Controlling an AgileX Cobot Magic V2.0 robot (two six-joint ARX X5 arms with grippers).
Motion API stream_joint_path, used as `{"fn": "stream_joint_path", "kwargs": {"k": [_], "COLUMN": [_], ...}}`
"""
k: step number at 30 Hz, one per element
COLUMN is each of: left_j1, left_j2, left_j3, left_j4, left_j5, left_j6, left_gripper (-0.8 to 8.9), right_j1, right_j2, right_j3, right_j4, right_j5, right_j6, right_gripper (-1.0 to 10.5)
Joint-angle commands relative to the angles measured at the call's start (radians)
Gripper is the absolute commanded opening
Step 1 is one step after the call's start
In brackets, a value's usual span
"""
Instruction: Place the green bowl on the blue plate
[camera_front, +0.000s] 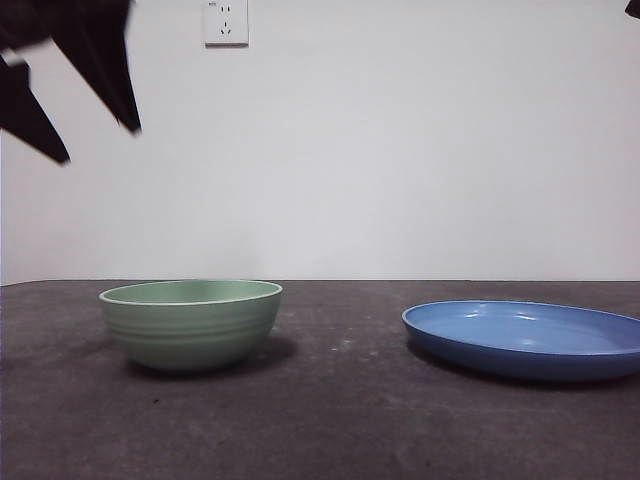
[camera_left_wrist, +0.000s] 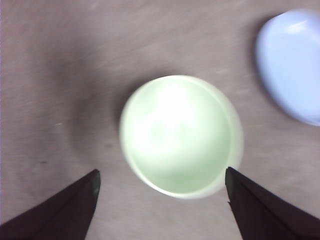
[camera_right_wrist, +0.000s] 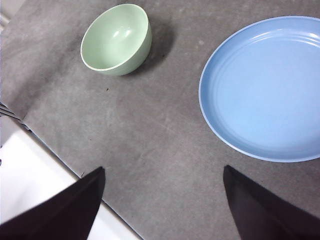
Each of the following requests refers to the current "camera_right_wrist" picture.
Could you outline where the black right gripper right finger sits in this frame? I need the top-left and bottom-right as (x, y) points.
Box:
(223, 164), (320, 240)

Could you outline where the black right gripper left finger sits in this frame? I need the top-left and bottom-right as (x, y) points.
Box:
(0, 166), (106, 240)

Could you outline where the blue round plate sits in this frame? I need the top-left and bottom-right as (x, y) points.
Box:
(198, 15), (320, 163)

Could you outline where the green ribbed bowl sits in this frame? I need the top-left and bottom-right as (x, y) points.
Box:
(80, 3), (153, 77)

